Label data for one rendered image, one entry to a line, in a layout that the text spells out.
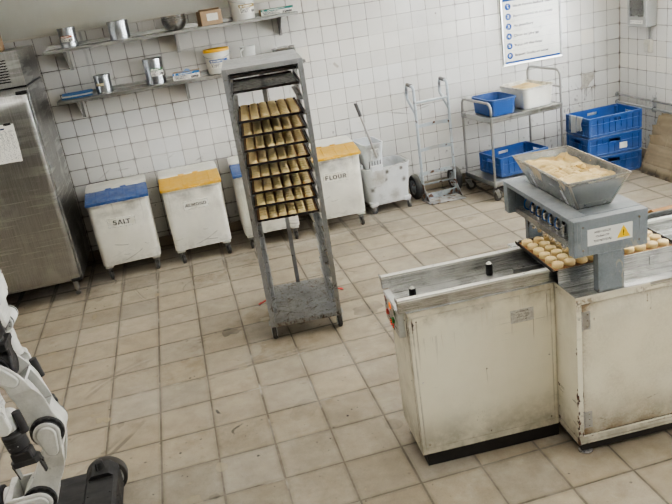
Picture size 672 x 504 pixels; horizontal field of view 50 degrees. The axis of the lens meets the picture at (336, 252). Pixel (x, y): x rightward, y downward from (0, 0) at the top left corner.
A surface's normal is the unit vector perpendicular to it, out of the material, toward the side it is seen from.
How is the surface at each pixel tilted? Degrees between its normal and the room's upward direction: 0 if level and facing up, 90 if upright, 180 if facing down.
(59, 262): 90
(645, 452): 0
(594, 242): 90
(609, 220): 90
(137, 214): 91
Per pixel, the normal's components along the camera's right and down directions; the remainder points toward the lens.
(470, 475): -0.15, -0.92
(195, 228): 0.25, 0.40
